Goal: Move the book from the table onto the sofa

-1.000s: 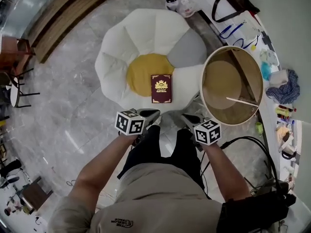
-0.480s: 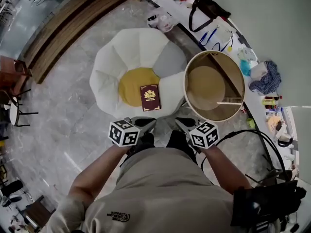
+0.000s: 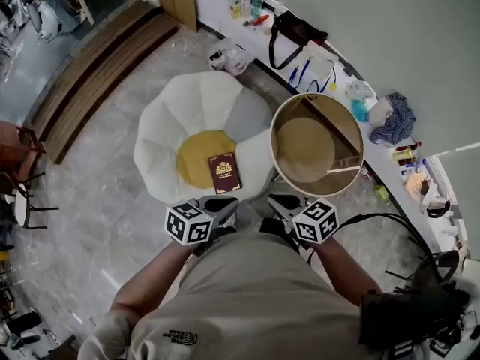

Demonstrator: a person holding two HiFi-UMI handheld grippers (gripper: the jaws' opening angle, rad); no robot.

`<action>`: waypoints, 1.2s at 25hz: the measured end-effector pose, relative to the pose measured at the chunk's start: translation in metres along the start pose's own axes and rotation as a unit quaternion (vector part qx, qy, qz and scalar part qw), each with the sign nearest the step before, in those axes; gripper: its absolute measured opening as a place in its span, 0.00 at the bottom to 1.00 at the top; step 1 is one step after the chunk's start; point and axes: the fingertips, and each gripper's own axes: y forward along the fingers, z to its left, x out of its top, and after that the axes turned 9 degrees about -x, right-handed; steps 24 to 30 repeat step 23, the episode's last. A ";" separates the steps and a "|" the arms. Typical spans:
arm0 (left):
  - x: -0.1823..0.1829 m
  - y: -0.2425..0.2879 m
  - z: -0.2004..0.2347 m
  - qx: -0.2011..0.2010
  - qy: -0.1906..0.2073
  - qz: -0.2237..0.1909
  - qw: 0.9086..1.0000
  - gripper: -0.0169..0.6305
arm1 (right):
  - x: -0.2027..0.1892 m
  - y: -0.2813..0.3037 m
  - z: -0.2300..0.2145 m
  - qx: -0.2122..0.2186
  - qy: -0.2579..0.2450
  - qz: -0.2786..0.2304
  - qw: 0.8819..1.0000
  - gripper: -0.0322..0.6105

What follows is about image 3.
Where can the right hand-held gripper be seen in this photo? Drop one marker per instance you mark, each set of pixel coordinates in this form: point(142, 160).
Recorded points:
point(315, 221)

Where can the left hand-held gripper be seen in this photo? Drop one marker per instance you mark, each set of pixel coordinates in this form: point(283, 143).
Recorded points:
point(187, 223)

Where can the maroon hardcover book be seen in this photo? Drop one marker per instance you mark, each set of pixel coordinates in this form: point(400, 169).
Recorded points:
point(225, 173)

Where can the white egg-shaped beanbag chair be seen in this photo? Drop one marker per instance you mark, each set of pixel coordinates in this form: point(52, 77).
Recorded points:
point(168, 126)

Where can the person's left forearm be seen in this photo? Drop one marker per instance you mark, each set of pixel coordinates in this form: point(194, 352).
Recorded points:
point(150, 279)

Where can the person's right forearm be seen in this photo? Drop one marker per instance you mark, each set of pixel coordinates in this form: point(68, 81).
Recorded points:
point(345, 272)

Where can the round glass side table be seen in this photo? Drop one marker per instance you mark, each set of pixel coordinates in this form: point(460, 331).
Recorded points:
point(341, 126)

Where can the person's black shorts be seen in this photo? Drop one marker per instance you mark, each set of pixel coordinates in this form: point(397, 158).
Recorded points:
point(275, 229)

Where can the white flat stick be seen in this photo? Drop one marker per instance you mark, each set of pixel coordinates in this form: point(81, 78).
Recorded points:
point(343, 170)

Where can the person's beige shirt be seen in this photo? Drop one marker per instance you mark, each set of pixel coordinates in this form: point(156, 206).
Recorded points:
point(247, 298)

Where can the green packet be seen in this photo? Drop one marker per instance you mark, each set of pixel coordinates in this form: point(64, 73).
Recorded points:
point(382, 193)

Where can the white curved ledge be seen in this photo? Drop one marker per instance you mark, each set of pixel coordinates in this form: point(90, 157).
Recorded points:
point(378, 156)

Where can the teal pouch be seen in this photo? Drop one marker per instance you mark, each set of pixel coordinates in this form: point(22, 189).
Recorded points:
point(360, 111)

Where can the yellow bottle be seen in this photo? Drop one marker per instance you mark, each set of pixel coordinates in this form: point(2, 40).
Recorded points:
point(401, 155)

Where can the orange notepad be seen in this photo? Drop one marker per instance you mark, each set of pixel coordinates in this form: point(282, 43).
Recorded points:
point(415, 185)

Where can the white paper bag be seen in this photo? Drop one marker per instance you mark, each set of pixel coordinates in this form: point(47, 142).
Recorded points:
point(379, 111)

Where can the blue checked cloth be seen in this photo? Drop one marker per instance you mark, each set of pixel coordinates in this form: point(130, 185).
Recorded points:
point(397, 122)

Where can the clear plastic bag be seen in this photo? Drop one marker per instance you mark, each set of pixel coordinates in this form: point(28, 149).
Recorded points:
point(230, 56)

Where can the black white headset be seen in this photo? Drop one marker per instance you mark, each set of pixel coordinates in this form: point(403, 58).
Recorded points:
point(438, 207)

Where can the black metal chair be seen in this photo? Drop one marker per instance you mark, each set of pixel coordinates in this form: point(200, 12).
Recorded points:
point(435, 268)

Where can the black handbag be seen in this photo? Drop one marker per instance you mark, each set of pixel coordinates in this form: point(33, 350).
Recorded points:
point(300, 30)

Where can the round seat metal chair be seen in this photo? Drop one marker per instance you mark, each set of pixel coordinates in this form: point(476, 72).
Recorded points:
point(22, 204)

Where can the green plastic bottle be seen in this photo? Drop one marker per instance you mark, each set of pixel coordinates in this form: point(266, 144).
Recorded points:
point(257, 2)

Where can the brown wooden cabinet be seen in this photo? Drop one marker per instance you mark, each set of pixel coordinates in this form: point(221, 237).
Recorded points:
point(15, 148)

